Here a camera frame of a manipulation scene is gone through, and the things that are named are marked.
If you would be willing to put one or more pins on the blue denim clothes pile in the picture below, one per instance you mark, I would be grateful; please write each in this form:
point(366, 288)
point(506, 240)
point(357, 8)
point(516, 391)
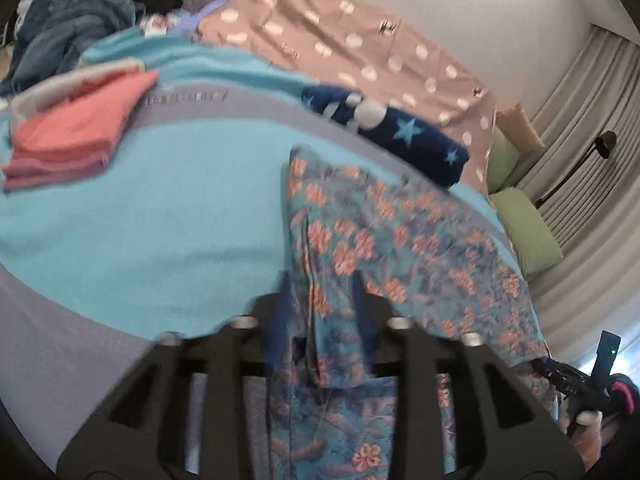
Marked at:
point(56, 32)

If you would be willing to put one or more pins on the folded coral pink clothes stack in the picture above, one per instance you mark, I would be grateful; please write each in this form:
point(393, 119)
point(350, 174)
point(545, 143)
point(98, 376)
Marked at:
point(68, 126)

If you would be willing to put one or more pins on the beige pleated curtain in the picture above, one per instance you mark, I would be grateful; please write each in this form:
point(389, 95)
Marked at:
point(595, 216)

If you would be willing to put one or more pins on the black floor lamp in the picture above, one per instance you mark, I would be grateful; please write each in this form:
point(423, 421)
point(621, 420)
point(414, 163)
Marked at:
point(604, 145)

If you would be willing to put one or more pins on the green pillow far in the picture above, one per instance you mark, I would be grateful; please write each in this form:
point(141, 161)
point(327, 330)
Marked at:
point(502, 159)

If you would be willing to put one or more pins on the beige pillow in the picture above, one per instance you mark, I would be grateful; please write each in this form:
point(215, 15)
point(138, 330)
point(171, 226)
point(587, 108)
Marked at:
point(517, 128)

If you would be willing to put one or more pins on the navy star-patterned garment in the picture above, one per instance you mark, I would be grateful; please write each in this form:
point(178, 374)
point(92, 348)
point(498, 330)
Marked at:
point(406, 136)

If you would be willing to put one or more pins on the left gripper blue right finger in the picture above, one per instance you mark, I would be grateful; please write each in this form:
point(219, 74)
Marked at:
point(396, 347)

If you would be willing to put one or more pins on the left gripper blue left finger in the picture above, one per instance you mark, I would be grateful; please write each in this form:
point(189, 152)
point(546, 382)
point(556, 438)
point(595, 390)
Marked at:
point(250, 345)

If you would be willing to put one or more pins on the turquoise grey striped blanket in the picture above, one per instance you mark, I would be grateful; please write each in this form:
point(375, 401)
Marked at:
point(186, 224)

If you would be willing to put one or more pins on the pink polka dot sheet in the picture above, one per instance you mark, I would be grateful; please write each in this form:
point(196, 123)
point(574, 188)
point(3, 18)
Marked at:
point(355, 44)

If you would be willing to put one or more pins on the green pillow near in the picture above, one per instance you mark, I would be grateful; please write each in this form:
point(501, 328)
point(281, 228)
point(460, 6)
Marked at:
point(533, 242)

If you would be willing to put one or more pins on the green pillow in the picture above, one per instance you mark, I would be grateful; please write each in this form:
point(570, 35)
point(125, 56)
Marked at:
point(502, 159)
point(533, 242)

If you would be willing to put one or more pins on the floral blue orange garment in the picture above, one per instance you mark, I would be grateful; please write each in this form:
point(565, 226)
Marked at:
point(420, 248)

